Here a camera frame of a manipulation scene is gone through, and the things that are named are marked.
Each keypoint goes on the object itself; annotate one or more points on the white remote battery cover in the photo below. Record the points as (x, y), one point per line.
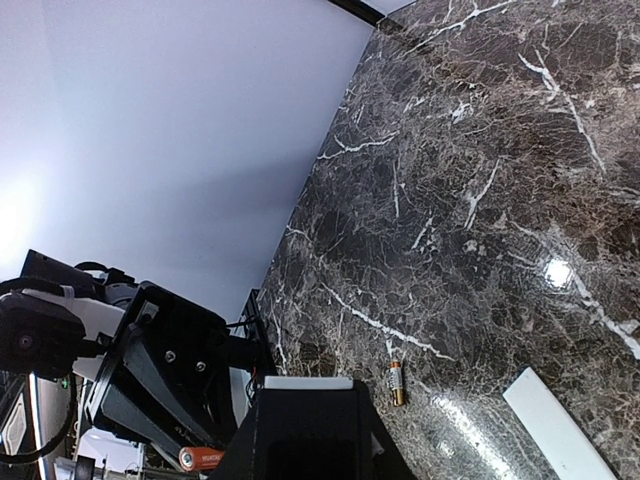
(563, 444)

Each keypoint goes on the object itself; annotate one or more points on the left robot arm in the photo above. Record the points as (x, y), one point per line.
(30, 435)

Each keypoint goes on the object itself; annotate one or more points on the orange AA battery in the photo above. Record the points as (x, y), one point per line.
(193, 459)

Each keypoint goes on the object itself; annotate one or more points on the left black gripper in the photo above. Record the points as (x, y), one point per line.
(163, 383)

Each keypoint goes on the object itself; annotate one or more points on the white remote control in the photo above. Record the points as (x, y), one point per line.
(312, 428)

